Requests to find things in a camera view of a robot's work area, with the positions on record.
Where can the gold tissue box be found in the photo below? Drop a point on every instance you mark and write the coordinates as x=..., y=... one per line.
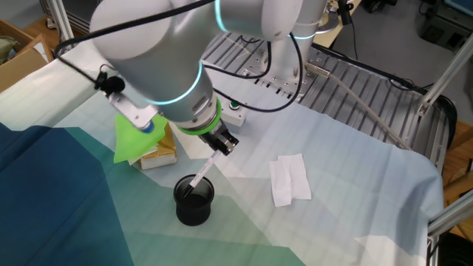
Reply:
x=162, y=155

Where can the olive green bag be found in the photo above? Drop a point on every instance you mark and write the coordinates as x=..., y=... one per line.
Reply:
x=5, y=48

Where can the flat white paper napkin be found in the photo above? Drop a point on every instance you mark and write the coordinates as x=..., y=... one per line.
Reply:
x=292, y=181

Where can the aluminium frame post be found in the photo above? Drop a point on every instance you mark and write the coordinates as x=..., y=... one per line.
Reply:
x=63, y=22

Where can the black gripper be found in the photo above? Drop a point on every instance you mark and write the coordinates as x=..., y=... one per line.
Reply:
x=215, y=133

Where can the green cloth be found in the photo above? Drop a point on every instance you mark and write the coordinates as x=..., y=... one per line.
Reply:
x=133, y=147

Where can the white marker pen black cap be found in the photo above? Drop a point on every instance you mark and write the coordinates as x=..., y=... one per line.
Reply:
x=203, y=171

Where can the grey box green push button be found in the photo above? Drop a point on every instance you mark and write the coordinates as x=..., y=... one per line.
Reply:
x=236, y=116

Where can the aluminium frame profile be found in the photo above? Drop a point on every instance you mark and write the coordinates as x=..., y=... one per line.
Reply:
x=451, y=216
x=443, y=79

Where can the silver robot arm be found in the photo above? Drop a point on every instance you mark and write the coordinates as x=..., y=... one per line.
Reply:
x=148, y=48

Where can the dark metal cabinet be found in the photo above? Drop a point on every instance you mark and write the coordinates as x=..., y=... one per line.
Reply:
x=74, y=11

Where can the black mesh pen holder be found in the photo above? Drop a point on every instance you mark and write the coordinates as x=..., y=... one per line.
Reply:
x=192, y=216

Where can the blue green white tablecloth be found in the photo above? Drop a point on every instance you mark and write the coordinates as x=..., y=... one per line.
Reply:
x=332, y=155

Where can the brown cardboard box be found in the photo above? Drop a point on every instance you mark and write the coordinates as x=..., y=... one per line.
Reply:
x=18, y=66

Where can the round silver stand base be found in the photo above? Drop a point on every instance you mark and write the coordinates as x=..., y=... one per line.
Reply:
x=329, y=26

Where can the silver wrist camera bar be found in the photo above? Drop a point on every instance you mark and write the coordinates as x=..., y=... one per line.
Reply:
x=133, y=112

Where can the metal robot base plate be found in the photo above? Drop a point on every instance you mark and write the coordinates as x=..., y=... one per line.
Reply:
x=281, y=86

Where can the light wooden desk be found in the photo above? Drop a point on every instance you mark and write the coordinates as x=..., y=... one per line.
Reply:
x=332, y=38

